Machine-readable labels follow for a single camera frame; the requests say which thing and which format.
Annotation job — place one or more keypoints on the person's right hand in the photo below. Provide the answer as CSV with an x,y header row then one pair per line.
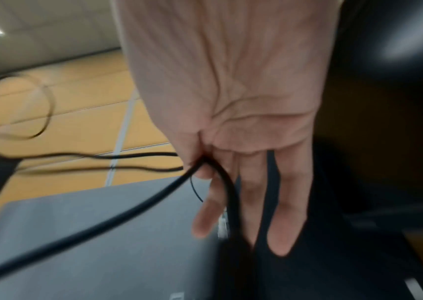
x,y
226,73

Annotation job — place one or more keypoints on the yellow partition panel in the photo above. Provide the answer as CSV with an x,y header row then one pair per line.
x,y
85,123

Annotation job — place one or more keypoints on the wide black monitor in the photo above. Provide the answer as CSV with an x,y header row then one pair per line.
x,y
382,88

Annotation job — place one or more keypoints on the grey desk partition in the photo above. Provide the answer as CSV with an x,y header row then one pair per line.
x,y
104,257

